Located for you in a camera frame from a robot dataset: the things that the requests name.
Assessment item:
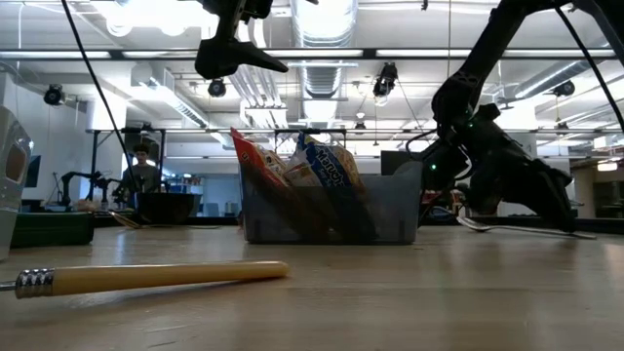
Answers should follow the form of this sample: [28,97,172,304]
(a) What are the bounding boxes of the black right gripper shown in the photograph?
[418,104,577,233]

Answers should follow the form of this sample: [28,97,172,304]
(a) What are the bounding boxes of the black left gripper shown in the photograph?
[193,0,318,81]

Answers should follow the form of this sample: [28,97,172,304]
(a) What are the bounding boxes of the large silver spoon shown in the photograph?
[455,215,599,241]

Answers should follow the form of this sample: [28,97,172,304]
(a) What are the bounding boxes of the red yellow ramen packet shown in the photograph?
[229,127,332,241]

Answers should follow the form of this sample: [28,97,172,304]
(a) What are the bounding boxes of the blue white ramen packet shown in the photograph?
[284,131,377,243]

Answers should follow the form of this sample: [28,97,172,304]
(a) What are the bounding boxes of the black ceiling spotlight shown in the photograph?
[207,77,228,98]
[552,78,577,98]
[371,61,400,98]
[42,83,66,107]

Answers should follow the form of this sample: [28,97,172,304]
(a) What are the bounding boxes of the person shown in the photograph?
[120,142,163,195]

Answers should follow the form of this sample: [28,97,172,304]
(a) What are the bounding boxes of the dark bowl red inside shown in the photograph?
[135,191,202,226]

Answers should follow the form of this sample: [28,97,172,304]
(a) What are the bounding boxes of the black monitor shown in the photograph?
[379,149,425,176]

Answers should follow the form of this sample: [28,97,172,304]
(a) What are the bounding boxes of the grey translucent plastic bin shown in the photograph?
[240,160,424,246]

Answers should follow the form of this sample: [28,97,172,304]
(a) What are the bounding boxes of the blue lit monitor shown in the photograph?
[24,154,42,189]

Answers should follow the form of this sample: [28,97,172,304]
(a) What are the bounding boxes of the green rectangular tin box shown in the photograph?
[10,212,97,249]

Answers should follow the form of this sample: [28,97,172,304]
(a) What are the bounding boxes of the silver ceiling air duct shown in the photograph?
[291,0,360,153]

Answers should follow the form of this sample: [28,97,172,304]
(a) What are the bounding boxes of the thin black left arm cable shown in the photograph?
[60,0,140,194]

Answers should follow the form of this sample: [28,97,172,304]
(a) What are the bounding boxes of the black overhead frame bar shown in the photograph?
[0,47,624,61]

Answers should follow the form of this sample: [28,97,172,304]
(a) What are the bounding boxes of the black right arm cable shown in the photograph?
[553,0,624,134]

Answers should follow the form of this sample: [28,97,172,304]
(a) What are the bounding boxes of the orange handled metal utensil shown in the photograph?
[107,210,143,230]

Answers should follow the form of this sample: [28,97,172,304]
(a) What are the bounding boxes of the yellow handled paintbrush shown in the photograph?
[0,259,292,300]

